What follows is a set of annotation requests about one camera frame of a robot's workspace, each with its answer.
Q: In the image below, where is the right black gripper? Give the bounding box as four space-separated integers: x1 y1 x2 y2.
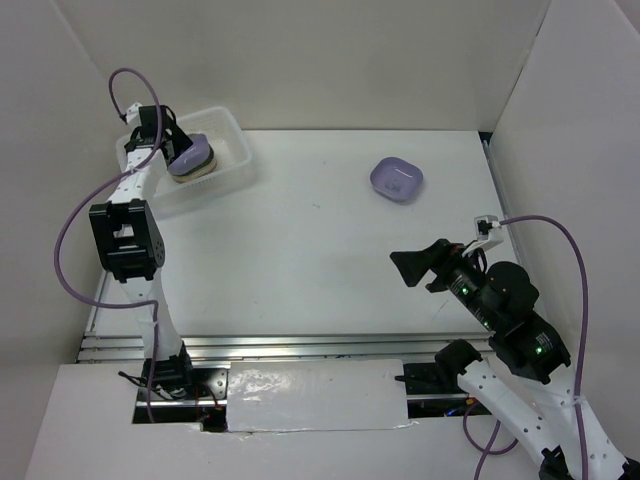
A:
389 234 500 328

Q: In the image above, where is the purple panda plate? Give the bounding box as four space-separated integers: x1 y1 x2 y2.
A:
168 133 214 177
369 157 424 203

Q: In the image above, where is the green panda plate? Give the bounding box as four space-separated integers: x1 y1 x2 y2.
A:
170 160 217 184

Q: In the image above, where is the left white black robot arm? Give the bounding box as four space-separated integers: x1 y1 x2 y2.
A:
89 104 198 399

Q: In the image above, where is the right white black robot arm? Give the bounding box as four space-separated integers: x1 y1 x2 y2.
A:
390 239 639 479

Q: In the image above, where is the white perforated plastic bin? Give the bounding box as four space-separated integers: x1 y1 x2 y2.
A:
109 106 253 218

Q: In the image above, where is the white foil covered panel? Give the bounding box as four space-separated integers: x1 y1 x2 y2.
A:
226 359 409 433

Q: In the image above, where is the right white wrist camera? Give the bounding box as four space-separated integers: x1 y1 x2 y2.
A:
463 215 504 257

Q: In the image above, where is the aluminium rail frame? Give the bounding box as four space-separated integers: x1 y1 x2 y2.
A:
74 130 541 426

